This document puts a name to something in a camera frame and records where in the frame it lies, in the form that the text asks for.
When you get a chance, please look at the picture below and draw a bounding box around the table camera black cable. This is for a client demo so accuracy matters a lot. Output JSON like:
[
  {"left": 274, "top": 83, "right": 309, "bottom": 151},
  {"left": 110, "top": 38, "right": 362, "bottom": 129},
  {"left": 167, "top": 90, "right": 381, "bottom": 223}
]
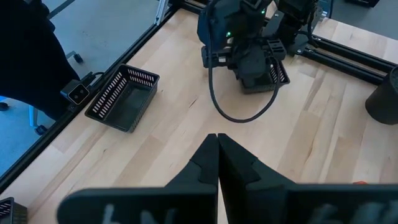
[{"left": 82, "top": 71, "right": 105, "bottom": 86}]

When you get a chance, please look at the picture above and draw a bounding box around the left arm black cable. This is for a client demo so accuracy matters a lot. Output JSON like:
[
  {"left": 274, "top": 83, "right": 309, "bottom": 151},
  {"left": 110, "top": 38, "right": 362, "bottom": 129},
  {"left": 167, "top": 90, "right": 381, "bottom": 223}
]
[{"left": 206, "top": 0, "right": 281, "bottom": 124}]

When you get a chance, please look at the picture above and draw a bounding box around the black aluminium table frame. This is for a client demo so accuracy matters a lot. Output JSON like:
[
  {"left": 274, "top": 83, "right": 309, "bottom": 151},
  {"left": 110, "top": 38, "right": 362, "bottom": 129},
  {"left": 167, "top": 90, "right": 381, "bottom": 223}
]
[{"left": 0, "top": 0, "right": 398, "bottom": 194}]

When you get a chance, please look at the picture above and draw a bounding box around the black table-level camera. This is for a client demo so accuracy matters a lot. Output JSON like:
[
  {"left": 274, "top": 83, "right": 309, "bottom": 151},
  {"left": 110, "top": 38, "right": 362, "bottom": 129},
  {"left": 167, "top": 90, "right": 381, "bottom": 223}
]
[{"left": 60, "top": 78, "right": 91, "bottom": 106}]

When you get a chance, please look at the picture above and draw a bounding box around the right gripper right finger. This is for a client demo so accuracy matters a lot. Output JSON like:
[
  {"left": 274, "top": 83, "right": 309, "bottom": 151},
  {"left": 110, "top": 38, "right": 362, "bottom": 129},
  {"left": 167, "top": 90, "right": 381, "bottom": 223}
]
[{"left": 218, "top": 133, "right": 398, "bottom": 224}]

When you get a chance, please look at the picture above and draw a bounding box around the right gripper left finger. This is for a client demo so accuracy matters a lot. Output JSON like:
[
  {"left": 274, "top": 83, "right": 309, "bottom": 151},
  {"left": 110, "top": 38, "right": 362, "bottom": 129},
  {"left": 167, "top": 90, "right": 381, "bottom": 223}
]
[{"left": 57, "top": 133, "right": 219, "bottom": 224}]

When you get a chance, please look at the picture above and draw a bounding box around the black plant pot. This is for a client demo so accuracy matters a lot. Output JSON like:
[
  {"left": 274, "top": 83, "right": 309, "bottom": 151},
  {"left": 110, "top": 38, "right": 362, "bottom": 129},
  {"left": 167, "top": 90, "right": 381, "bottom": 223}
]
[{"left": 364, "top": 65, "right": 398, "bottom": 126}]

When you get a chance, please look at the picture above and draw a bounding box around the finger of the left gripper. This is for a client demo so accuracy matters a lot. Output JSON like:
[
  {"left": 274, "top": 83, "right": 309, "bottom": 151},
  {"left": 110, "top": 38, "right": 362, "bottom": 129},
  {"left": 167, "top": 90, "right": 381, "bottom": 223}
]
[
  {"left": 252, "top": 49, "right": 271, "bottom": 88},
  {"left": 234, "top": 49, "right": 253, "bottom": 88}
]

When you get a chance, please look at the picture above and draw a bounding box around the black plastic basket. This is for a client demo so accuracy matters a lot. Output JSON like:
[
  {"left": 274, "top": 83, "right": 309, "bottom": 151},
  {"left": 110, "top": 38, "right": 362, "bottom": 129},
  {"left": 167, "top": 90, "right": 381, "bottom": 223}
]
[
  {"left": 0, "top": 196, "right": 29, "bottom": 224},
  {"left": 239, "top": 57, "right": 291, "bottom": 95},
  {"left": 84, "top": 63, "right": 161, "bottom": 134}
]

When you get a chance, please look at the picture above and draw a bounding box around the silver aluminium bracket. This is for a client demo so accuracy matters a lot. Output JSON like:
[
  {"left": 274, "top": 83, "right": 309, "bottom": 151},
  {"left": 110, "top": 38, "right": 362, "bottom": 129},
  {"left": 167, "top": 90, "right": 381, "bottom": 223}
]
[{"left": 154, "top": 0, "right": 170, "bottom": 26}]

